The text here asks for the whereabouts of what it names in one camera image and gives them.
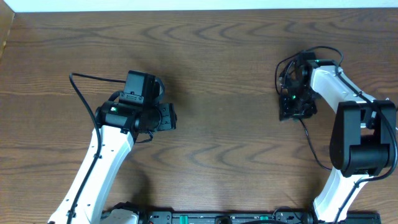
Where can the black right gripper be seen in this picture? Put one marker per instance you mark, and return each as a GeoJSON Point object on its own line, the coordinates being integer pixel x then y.
{"type": "Point", "coordinates": [287, 112]}

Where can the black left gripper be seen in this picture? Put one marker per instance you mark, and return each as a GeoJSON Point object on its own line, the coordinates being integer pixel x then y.
{"type": "Point", "coordinates": [169, 116]}

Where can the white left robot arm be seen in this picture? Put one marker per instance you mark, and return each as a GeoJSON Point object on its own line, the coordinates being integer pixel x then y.
{"type": "Point", "coordinates": [135, 110]}

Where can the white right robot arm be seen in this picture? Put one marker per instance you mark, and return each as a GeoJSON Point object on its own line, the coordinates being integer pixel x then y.
{"type": "Point", "coordinates": [363, 144]}

